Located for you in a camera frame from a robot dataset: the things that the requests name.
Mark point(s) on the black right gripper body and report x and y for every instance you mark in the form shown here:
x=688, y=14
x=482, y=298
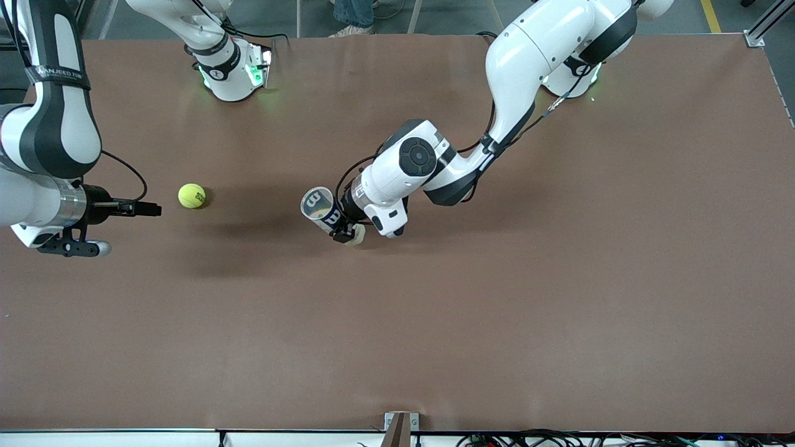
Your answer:
x=97, y=205

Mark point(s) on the beige shoe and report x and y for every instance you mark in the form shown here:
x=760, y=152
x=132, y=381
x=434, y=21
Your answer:
x=351, y=31

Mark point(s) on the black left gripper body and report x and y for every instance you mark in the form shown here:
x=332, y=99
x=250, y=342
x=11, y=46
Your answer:
x=345, y=213

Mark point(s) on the brown paper table cover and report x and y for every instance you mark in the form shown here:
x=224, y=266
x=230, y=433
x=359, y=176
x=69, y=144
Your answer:
x=397, y=341

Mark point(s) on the brown camera mount post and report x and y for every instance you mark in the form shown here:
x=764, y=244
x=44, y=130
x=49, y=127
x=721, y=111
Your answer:
x=397, y=434

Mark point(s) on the clear tennis ball can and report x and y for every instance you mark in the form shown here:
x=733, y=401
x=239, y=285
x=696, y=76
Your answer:
x=332, y=217

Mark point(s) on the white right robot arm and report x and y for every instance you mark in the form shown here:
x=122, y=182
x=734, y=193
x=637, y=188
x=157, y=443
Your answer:
x=62, y=124

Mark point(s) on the aluminium frame profile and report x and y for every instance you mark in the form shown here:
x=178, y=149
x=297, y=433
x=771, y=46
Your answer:
x=754, y=38

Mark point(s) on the grey metal bracket plate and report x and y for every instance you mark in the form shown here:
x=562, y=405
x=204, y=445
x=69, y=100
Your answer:
x=390, y=422

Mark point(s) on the person leg in blue jeans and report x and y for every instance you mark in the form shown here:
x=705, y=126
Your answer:
x=354, y=12

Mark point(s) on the yellow tennis ball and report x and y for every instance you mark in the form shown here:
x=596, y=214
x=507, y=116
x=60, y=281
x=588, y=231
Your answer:
x=192, y=196

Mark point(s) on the white table edge rail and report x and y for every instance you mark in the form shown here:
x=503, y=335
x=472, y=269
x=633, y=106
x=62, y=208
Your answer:
x=124, y=439

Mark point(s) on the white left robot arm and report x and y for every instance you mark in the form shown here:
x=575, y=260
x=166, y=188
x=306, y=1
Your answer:
x=528, y=56

